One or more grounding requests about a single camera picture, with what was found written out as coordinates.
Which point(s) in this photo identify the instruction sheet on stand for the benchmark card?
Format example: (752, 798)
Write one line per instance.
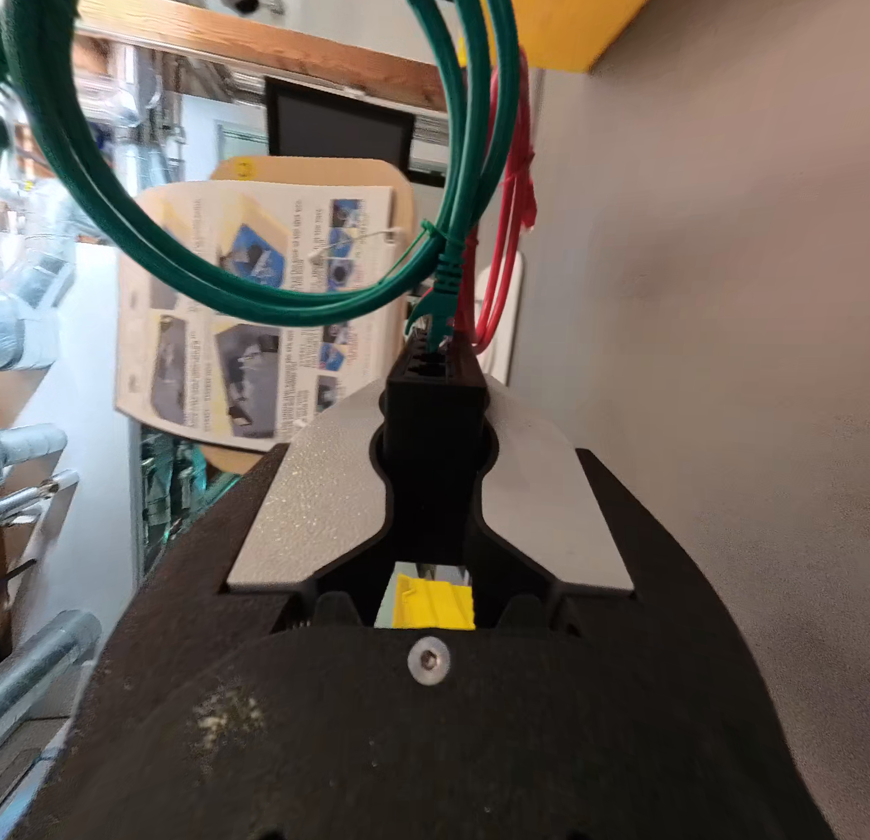
(326, 170)

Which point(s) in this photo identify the silver ventilation duct cluster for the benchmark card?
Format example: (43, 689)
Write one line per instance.
(34, 323)

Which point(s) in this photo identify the yellow plastic bin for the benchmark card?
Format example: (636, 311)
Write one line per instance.
(435, 605)
(578, 17)

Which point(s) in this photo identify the black monitor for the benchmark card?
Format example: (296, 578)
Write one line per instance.
(340, 126)

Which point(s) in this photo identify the printed instruction sheet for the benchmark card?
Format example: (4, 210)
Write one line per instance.
(204, 255)

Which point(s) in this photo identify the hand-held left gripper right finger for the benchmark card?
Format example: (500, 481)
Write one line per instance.
(544, 507)

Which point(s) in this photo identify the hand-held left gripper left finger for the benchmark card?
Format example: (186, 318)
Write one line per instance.
(319, 500)

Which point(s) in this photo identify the wooden ceiling beam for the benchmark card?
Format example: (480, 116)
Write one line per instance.
(272, 45)

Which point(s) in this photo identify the black ethernet switch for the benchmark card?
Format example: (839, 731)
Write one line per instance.
(435, 446)

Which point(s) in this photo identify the yellow smiley sticker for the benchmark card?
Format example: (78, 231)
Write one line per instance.
(242, 169)

